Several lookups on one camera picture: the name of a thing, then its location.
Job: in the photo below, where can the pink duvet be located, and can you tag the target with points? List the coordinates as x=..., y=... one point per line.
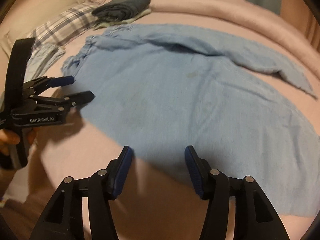
x=253, y=17

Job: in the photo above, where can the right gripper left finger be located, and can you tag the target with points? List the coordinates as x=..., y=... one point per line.
x=62, y=216

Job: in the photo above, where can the pink bed sheet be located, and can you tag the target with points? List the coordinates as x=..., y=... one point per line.
x=152, y=205

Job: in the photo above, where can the folded dark denim jeans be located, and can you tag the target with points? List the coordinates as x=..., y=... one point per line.
x=119, y=10

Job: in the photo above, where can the plaid pillow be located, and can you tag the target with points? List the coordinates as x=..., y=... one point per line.
x=67, y=26

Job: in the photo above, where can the light blue denim pants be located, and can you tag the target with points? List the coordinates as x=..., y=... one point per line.
x=162, y=87

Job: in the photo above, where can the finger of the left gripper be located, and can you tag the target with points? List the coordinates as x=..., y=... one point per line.
x=43, y=83
x=71, y=100

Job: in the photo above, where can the person's left hand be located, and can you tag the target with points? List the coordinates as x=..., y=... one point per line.
x=8, y=138

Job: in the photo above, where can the light striped cloth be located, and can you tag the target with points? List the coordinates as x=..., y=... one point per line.
x=42, y=59

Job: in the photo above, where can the folded pale green garment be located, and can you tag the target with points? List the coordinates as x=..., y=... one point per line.
x=100, y=23

